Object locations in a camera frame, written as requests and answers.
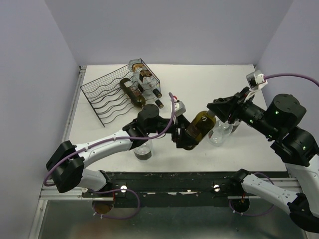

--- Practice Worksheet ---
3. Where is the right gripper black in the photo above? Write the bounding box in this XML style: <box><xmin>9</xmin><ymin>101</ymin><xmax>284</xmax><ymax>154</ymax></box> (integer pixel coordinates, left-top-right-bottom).
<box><xmin>207</xmin><ymin>86</ymin><xmax>280</xmax><ymax>139</ymax></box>

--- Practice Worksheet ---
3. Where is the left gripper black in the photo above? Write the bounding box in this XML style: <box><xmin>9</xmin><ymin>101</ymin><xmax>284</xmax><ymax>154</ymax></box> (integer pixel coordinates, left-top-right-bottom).
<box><xmin>147</xmin><ymin>113</ymin><xmax>199</xmax><ymax>147</ymax></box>

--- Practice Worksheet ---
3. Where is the clear square bottle black label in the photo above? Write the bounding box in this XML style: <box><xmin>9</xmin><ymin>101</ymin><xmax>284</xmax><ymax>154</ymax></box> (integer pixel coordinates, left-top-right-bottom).
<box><xmin>133</xmin><ymin>70</ymin><xmax>162</xmax><ymax>98</ymax></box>

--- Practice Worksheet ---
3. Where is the square clear bottle dark cap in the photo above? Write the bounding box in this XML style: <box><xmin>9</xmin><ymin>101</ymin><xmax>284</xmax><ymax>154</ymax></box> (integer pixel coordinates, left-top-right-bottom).
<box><xmin>129</xmin><ymin>59</ymin><xmax>158</xmax><ymax>91</ymax></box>

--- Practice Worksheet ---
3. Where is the olive green wine bottle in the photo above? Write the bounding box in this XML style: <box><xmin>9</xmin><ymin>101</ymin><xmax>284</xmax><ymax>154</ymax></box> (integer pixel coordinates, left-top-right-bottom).
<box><xmin>119</xmin><ymin>78</ymin><xmax>164</xmax><ymax>109</ymax></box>

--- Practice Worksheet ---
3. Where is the black wire wine rack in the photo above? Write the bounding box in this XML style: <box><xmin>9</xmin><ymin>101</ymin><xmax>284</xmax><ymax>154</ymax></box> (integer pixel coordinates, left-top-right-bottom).
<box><xmin>81</xmin><ymin>58</ymin><xmax>164</xmax><ymax>127</ymax></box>

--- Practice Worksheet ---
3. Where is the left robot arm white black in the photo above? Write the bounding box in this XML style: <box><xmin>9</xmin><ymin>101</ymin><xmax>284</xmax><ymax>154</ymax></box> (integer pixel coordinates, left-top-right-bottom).
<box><xmin>46</xmin><ymin>104</ymin><xmax>198</xmax><ymax>197</ymax></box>

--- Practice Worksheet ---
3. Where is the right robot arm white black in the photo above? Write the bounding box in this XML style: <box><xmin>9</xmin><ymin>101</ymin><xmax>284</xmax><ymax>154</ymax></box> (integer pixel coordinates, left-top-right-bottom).
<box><xmin>207</xmin><ymin>93</ymin><xmax>319</xmax><ymax>233</ymax></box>

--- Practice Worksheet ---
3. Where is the tall clear frosted bottle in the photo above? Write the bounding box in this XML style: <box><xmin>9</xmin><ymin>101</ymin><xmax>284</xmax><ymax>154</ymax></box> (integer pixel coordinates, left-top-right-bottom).
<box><xmin>231</xmin><ymin>120</ymin><xmax>241</xmax><ymax>133</ymax></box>

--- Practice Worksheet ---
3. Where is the round clear flask bottle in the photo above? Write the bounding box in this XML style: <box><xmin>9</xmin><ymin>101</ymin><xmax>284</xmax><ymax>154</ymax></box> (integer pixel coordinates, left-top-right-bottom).
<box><xmin>208</xmin><ymin>120</ymin><xmax>233</xmax><ymax>146</ymax></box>

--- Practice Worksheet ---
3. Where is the round clear bottle silver cap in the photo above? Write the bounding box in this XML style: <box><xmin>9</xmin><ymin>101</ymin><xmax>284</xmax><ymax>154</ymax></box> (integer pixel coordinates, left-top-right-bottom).
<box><xmin>134</xmin><ymin>140</ymin><xmax>153</xmax><ymax>161</ymax></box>

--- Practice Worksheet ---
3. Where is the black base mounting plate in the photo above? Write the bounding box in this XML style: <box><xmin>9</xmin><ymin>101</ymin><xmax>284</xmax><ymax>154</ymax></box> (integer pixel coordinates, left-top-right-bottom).
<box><xmin>82</xmin><ymin>169</ymin><xmax>249</xmax><ymax>208</ymax></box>

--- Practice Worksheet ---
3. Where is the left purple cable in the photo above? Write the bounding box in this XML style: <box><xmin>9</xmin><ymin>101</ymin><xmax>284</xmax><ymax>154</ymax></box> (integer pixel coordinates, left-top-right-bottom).
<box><xmin>43</xmin><ymin>92</ymin><xmax>179</xmax><ymax>187</ymax></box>

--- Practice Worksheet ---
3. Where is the purple cable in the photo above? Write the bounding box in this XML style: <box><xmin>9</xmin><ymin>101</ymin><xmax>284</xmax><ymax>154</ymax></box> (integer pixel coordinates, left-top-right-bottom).
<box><xmin>264</xmin><ymin>73</ymin><xmax>319</xmax><ymax>88</ymax></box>
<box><xmin>43</xmin><ymin>92</ymin><xmax>179</xmax><ymax>187</ymax></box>

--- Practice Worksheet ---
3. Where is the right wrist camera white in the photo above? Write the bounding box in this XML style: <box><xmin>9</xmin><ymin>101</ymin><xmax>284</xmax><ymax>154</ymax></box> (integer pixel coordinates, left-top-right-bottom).
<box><xmin>244</xmin><ymin>70</ymin><xmax>268</xmax><ymax>102</ymax></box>

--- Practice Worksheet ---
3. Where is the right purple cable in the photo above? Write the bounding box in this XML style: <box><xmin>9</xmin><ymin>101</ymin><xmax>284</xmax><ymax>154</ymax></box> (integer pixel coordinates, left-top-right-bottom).
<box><xmin>264</xmin><ymin>73</ymin><xmax>319</xmax><ymax>88</ymax></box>

